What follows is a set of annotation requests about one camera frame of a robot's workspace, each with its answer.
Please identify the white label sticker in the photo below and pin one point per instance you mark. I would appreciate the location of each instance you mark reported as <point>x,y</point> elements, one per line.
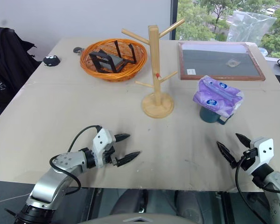
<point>191,72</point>

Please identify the wooden mug tree stand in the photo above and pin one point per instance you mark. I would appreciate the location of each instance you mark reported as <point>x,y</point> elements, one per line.
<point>154,58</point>

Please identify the red mark sticker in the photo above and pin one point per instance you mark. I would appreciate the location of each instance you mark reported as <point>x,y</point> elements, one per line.
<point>157,75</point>

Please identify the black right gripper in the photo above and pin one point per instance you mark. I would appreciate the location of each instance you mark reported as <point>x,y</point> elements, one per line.
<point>248,159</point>

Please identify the black jacket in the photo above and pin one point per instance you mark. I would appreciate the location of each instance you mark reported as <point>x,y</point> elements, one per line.
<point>9,65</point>

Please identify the dark teal mug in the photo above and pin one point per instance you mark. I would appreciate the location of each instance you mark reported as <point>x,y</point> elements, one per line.
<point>207,115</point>

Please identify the small black round item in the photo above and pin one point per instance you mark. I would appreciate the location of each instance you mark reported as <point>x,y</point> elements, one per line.
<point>78,50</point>

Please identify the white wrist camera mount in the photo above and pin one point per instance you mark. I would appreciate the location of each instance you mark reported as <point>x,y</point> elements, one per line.
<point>101,140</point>
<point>263,149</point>

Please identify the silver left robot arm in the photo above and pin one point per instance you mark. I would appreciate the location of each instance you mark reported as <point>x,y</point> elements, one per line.
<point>49,186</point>

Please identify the black metal stand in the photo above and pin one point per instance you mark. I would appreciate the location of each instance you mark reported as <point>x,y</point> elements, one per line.
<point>107,63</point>

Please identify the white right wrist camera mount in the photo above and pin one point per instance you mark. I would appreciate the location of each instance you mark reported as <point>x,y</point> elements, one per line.
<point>263,149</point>

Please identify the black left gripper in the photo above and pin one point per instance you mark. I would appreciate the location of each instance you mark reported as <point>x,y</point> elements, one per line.
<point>110,156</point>

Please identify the small clear plastic piece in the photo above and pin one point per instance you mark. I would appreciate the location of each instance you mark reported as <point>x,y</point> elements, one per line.
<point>233,63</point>

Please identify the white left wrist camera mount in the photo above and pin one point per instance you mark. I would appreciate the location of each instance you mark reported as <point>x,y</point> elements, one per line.
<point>101,140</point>

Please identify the black device with white buttons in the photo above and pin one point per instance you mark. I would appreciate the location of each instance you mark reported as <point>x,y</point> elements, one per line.
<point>51,60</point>

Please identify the clear plastic bag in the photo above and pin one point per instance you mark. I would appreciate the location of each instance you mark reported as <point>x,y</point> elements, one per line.
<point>249,25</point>

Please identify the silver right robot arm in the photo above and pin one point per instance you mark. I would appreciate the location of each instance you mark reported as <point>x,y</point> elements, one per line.
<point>277,203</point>

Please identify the orange woven basket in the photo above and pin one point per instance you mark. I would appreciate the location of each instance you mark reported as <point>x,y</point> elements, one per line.
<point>93,70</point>

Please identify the black window frame post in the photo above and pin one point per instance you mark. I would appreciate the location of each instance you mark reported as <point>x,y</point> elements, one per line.
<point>174,18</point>

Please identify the wood framed chalkboard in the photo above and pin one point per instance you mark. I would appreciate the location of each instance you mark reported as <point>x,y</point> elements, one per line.
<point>214,60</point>

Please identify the purple tissue pack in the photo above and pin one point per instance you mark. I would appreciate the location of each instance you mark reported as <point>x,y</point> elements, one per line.
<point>214,95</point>

